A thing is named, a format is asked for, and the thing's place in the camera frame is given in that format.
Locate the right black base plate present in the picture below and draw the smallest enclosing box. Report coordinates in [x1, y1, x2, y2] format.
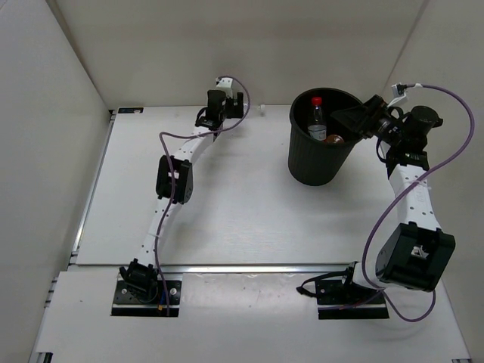
[296, 276, 389, 321]

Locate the small dark label sticker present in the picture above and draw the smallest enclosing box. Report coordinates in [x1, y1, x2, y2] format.
[117, 107, 144, 114]

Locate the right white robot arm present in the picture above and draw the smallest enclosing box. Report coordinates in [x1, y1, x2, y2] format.
[288, 85, 455, 303]

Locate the black plastic waste bin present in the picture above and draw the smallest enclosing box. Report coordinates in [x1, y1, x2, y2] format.
[288, 88, 362, 186]

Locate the clear bottle red label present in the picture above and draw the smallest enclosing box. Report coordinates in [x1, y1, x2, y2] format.
[307, 97, 327, 141]

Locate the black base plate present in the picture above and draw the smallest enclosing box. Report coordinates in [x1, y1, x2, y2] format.
[110, 277, 182, 318]
[296, 276, 389, 321]

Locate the aluminium rail front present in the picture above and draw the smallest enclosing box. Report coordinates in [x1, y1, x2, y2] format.
[71, 263, 356, 275]

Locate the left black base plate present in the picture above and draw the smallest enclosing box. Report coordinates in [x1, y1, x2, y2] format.
[110, 277, 182, 318]

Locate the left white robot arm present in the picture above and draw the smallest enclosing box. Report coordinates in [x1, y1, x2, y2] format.
[119, 76, 250, 307]

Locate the orange juice bottle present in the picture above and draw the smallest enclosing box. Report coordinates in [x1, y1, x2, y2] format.
[324, 134, 345, 145]

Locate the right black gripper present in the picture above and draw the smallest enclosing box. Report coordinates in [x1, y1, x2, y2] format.
[334, 97, 407, 147]

